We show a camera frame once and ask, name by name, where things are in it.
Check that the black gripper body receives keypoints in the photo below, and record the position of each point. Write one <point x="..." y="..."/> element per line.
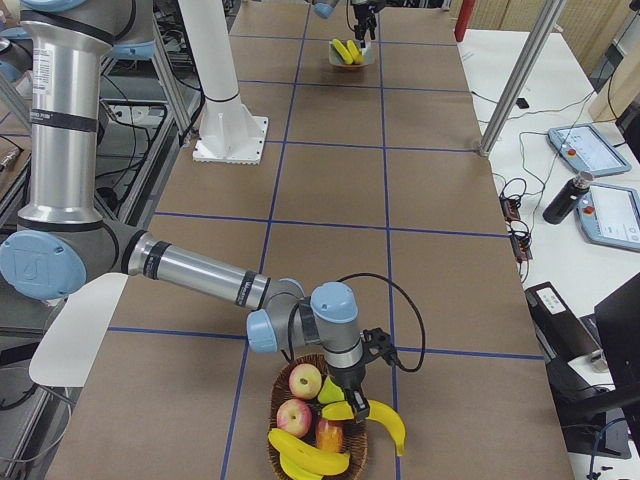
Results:
<point x="349" y="378"/>
<point x="360" y="11"/>

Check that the yellow banana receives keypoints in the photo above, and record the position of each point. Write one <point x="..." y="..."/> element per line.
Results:
<point x="379" y="412"/>
<point x="309" y="457"/>
<point x="341" y="50"/>
<point x="355" y="52"/>

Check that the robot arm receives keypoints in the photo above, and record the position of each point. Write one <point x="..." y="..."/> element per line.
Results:
<point x="62" y="242"/>
<point x="325" y="8"/>

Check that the grey square plate orange rim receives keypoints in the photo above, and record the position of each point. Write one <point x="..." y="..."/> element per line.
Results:
<point x="366" y="57"/>

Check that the wicker fruit basket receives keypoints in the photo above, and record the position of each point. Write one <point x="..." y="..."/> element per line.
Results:
<point x="355" y="436"/>

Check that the yellow banana in basket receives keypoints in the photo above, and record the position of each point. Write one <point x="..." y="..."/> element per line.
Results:
<point x="309" y="457"/>

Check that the yellow banana basket bottom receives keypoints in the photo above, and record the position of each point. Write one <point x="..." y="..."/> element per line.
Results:
<point x="298" y="470"/>

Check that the green pear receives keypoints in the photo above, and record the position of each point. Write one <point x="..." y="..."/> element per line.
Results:
<point x="330" y="392"/>

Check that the orange red mango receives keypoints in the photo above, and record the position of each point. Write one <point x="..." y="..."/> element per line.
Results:
<point x="329" y="435"/>

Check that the red yellow apple upper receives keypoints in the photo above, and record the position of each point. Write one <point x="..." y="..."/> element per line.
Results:
<point x="305" y="381"/>

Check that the red yellow apple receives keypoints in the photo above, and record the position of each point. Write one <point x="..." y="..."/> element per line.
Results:
<point x="295" y="417"/>
<point x="305" y="381"/>

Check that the red yellow apple lower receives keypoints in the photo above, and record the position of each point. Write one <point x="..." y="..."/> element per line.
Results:
<point x="295" y="417"/>

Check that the red fire extinguisher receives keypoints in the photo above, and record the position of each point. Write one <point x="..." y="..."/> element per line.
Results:
<point x="463" y="19"/>

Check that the brown table mat blue grid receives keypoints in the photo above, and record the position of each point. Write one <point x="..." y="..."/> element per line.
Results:
<point x="370" y="174"/>

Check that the small black box device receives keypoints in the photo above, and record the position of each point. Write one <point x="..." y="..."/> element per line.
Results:
<point x="522" y="103"/>

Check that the black printer box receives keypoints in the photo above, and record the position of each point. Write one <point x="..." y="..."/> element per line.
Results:
<point x="563" y="338"/>

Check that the teach pendant far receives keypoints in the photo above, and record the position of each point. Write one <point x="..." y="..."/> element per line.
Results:
<point x="584" y="148"/>

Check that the teach pendant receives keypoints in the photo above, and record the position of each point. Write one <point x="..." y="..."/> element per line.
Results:
<point x="584" y="148"/>
<point x="609" y="216"/>

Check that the black monitor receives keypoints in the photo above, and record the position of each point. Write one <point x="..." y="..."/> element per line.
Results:
<point x="617" y="321"/>

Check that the black water bottle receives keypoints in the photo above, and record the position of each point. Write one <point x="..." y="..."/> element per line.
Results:
<point x="568" y="197"/>

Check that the white chair back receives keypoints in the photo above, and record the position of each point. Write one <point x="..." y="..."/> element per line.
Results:
<point x="66" y="353"/>

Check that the teach pendant near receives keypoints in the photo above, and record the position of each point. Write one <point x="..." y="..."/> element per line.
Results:
<point x="609" y="216"/>

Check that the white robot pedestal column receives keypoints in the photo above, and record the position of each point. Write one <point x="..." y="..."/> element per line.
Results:
<point x="228" y="132"/>

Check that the aluminium frame post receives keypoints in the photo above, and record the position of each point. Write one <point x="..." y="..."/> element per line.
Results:
<point x="535" y="42"/>

